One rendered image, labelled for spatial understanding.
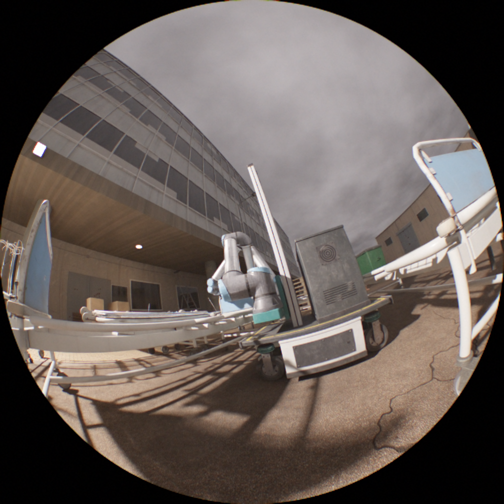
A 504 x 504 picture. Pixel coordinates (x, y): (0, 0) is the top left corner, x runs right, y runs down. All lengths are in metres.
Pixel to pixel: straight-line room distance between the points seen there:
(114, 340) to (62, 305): 6.18
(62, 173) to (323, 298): 4.88
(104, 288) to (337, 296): 7.02
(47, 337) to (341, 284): 1.34
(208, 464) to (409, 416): 0.60
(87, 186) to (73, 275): 3.58
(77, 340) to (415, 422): 1.05
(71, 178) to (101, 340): 4.06
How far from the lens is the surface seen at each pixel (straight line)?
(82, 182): 4.48
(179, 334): 0.86
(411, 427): 0.63
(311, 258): 0.96
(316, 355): 0.92
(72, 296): 6.84
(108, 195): 4.47
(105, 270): 7.30
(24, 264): 0.68
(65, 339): 0.69
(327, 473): 0.56
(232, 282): 0.95
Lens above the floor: 0.50
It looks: 20 degrees up
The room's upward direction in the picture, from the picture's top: 13 degrees counter-clockwise
